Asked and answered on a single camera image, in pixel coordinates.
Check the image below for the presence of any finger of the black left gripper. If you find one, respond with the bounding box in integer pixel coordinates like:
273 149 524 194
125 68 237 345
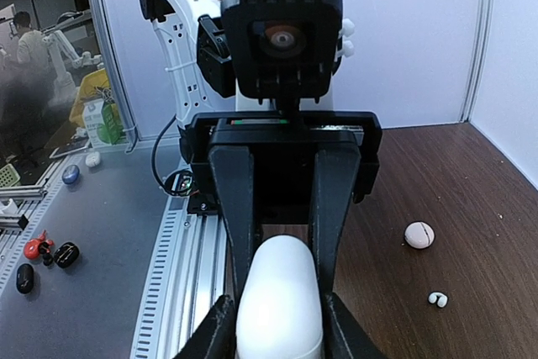
309 144 361 292
209 145 256 296

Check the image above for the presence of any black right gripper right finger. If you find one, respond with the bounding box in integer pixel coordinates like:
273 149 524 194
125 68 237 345
322 292 386 359

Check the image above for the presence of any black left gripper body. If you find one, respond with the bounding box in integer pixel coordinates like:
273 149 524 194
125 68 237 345
180 111 382 224

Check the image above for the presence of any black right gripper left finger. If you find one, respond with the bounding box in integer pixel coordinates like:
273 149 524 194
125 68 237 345
173 294 236 359

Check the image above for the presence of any white oval charging case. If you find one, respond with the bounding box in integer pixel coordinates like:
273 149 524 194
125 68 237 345
235 235 324 358

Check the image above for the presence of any white clip-on earbud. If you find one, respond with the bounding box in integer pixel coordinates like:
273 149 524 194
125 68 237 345
428 292 448 309

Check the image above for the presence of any pink earbud charging case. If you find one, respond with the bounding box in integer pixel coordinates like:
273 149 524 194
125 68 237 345
403 221 435 250

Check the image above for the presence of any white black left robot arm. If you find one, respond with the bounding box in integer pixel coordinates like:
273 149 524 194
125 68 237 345
140 0 382 295

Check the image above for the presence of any small white case on bench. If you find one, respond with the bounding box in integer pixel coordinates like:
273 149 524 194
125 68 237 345
85 151 102 168

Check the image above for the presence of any blue case on bench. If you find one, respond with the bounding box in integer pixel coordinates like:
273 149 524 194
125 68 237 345
61 164 80 186

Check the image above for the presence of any black glossy earbud case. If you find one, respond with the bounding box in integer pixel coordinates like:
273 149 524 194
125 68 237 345
53 241 80 269

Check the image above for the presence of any red earbud case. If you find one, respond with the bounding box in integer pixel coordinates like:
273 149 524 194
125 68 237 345
23 230 55 261

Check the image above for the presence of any green white carton box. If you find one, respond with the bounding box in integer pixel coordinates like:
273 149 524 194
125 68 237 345
82 98 123 148

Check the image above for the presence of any standing person beige shirt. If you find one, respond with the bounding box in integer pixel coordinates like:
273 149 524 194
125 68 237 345
13 11 54 98

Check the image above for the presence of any aluminium front frame rail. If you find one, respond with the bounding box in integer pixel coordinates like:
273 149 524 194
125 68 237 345
130 197 227 358

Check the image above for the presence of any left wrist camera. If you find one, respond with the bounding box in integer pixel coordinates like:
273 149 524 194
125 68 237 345
221 0 343 110

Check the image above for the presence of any left aluminium corner post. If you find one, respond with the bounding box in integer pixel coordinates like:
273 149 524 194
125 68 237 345
458 0 494 123

